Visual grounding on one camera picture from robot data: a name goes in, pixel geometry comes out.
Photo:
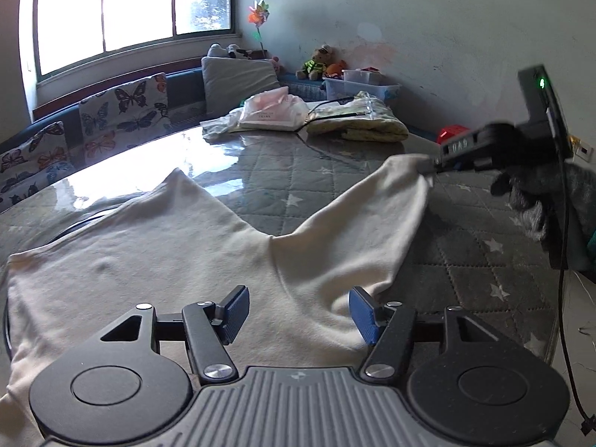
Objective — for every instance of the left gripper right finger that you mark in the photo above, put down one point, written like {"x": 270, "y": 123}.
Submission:
{"x": 387, "y": 330}

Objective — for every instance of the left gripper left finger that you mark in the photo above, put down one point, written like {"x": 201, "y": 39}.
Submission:
{"x": 209, "y": 328}

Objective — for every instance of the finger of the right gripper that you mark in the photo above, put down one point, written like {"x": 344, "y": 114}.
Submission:
{"x": 466, "y": 152}

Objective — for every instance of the cream knit garment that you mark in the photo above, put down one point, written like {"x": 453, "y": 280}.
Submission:
{"x": 178, "y": 245}

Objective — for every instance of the red plastic stool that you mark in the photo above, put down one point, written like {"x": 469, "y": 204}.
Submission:
{"x": 448, "y": 132}

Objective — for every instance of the grey quilted star table cover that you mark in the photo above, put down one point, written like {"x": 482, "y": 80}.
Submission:
{"x": 468, "y": 249}

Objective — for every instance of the yellow folded garment in bag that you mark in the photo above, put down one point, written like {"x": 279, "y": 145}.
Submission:
{"x": 363, "y": 117}

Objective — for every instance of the clear plastic storage box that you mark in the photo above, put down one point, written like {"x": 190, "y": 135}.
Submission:
{"x": 353, "y": 82}

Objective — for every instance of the teddy bear toy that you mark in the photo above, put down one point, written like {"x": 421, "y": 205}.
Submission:
{"x": 322, "y": 64}

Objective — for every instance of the pink garment in bag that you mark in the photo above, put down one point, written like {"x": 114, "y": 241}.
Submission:
{"x": 274, "y": 110}

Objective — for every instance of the right butterfly cushion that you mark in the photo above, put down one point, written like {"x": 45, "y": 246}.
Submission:
{"x": 124, "y": 117}

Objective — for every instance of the butterfly cushion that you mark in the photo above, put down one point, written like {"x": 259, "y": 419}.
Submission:
{"x": 124, "y": 117}
{"x": 34, "y": 165}

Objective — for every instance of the left butterfly cushion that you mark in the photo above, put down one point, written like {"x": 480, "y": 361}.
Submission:
{"x": 34, "y": 165}

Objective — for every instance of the blue sofa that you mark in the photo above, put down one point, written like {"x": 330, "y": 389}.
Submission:
{"x": 187, "y": 108}

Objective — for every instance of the grey pillow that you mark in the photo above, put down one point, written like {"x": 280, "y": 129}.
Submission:
{"x": 229, "y": 81}

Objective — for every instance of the colourful pinwheel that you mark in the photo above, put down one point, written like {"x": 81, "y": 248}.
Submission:
{"x": 258, "y": 15}

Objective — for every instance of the window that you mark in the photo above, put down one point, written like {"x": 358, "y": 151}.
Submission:
{"x": 72, "y": 32}

